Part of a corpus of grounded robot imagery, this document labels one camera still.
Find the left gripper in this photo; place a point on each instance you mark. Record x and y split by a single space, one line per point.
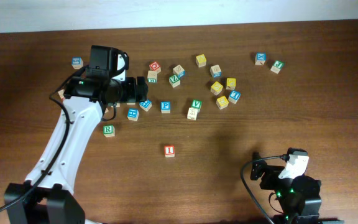
132 95

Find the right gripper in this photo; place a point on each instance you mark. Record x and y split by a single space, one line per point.
272 173

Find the green letter R block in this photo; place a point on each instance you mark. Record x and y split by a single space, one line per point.
109 131

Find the red letter I block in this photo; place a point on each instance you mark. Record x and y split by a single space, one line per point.
169 151

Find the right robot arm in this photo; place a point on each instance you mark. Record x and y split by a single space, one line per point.
297 194

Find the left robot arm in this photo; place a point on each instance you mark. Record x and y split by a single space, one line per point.
47 194

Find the blue letter H block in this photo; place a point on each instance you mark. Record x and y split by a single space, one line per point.
146 105

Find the wooden block green side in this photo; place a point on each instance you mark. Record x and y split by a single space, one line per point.
152 76

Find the red letter G block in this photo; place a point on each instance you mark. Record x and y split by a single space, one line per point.
155 66

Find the blue letter P block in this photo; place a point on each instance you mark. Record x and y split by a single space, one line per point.
165 107

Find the green letter Z block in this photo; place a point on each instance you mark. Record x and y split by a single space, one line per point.
174 80

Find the wooden block blue side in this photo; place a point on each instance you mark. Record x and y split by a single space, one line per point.
179 71

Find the blue block far left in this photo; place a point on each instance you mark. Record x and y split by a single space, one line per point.
77 63

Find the yellow block lower right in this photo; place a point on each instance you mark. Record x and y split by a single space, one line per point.
222 102

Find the blue letter I block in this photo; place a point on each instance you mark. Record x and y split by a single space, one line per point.
234 96

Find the white wooden block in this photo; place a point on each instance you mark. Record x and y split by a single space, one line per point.
192 113

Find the green letter V block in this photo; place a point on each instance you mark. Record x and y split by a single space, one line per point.
196 104

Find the wooden block red side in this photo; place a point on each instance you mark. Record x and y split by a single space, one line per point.
61 94

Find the yellow block top centre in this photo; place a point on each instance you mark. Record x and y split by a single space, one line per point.
201 60

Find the yellow block upright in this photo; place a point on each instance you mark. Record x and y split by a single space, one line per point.
230 83

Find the yellow block tilted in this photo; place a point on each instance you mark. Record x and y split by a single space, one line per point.
216 88

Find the wooden block blue front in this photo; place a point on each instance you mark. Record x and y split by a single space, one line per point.
215 71

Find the green letter J block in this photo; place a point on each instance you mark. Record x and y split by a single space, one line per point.
277 66

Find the blue letter X block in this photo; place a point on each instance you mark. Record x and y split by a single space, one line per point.
260 58

